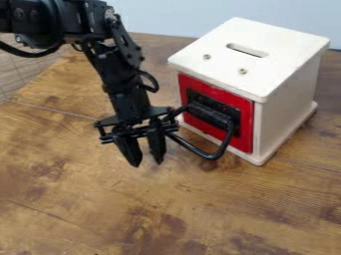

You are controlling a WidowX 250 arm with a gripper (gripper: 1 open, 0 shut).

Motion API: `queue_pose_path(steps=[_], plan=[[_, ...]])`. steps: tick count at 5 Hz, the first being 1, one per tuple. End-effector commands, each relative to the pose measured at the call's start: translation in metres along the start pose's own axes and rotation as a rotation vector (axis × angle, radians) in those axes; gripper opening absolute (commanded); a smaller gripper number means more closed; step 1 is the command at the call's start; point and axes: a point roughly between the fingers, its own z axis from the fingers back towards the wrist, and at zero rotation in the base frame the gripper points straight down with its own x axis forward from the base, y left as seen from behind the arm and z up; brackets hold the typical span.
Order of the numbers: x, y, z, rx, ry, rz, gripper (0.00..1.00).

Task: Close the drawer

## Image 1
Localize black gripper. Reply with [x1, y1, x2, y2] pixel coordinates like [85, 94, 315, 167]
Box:
[95, 93, 178, 167]

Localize red drawer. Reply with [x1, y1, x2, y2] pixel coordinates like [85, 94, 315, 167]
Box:
[176, 74, 254, 153]

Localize black drawer handle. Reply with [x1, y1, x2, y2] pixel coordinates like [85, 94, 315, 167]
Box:
[160, 89, 242, 161]

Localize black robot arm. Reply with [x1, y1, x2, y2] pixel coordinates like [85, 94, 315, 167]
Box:
[0, 0, 176, 166]

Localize white wooden drawer box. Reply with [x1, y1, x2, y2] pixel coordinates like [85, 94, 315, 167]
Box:
[168, 17, 329, 165]

